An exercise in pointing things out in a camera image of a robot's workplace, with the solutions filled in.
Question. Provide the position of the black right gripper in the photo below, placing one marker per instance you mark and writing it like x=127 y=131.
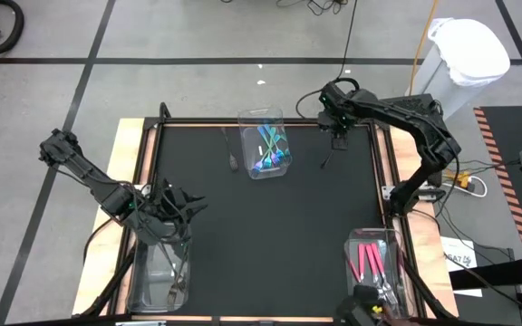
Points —
x=338 y=123

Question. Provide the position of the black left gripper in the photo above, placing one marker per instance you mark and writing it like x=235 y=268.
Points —
x=168 y=206

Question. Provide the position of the iridescent rainbow metal fork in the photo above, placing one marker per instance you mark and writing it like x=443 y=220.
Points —
x=280 y=137
x=261 y=131
x=270 y=130

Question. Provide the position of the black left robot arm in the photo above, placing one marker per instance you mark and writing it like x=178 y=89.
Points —
x=84 y=167

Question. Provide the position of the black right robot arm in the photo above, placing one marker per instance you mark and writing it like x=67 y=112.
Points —
x=406 y=117

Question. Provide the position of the light wooden table board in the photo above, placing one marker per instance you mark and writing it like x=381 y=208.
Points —
x=127 y=136
x=401 y=145

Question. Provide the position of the silver mounting plate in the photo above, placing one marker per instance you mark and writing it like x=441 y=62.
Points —
x=385 y=190

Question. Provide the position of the clear plastic bin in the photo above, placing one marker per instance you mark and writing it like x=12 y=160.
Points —
x=152 y=280
x=392 y=271
x=247 y=136

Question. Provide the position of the black support strut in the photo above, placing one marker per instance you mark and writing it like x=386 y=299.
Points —
x=425 y=290
x=164 y=111
x=104 y=289

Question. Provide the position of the grey trash can white bag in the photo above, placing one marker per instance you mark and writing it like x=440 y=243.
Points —
x=469 y=50

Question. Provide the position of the white paper sheet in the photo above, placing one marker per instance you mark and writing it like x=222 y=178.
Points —
x=458 y=251

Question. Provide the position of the black mat orange hazard stripes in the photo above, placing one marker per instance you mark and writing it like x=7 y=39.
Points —
x=515 y=131

